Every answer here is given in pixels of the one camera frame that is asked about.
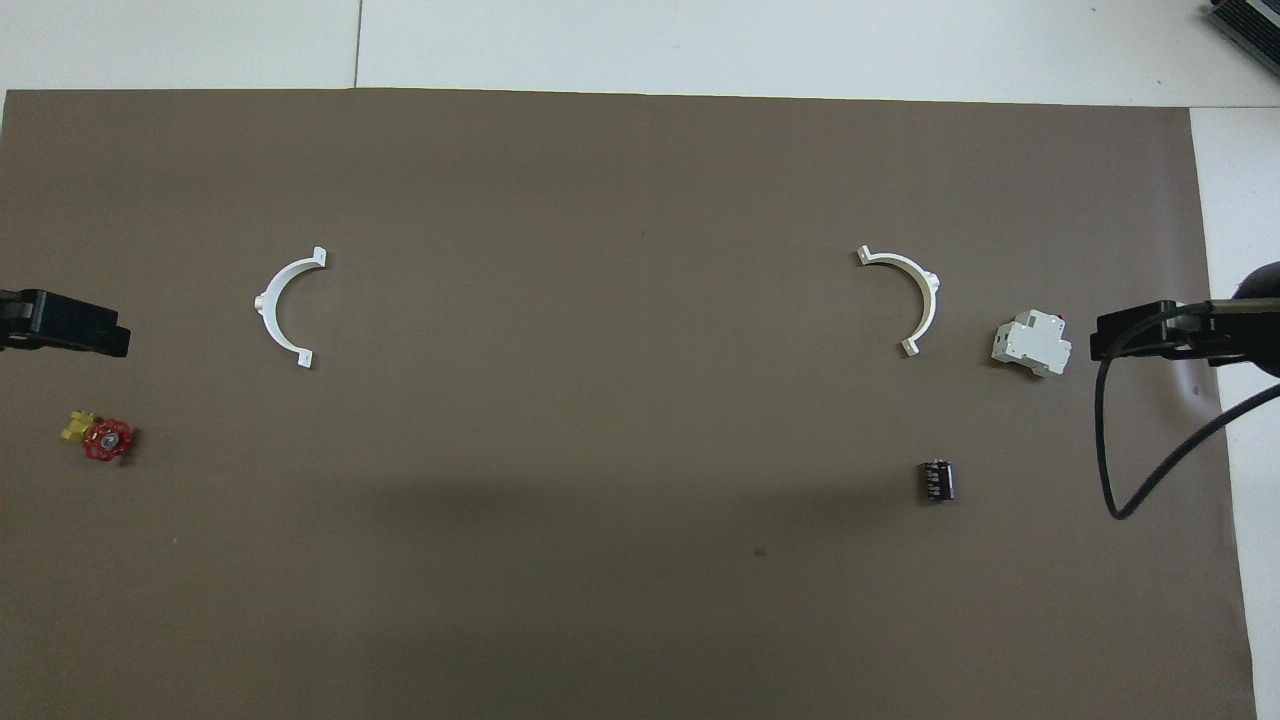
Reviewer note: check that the red handwheel yellow valve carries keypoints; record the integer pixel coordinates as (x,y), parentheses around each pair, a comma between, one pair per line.
(107,440)

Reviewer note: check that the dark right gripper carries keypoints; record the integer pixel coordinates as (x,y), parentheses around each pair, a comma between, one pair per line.
(1240,335)

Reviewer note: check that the white circuit breaker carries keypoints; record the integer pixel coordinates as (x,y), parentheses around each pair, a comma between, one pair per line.
(1030,345)

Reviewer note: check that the brown table mat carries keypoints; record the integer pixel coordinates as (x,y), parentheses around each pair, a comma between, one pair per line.
(620,420)

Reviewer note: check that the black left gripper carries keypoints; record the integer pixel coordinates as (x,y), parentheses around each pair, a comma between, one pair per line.
(8,320)

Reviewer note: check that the dark grey finned device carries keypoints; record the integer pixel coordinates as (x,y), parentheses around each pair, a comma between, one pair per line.
(1250,25)

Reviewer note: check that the white half pipe clamp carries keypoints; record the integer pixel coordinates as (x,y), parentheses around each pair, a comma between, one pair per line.
(275,300)
(925,300)

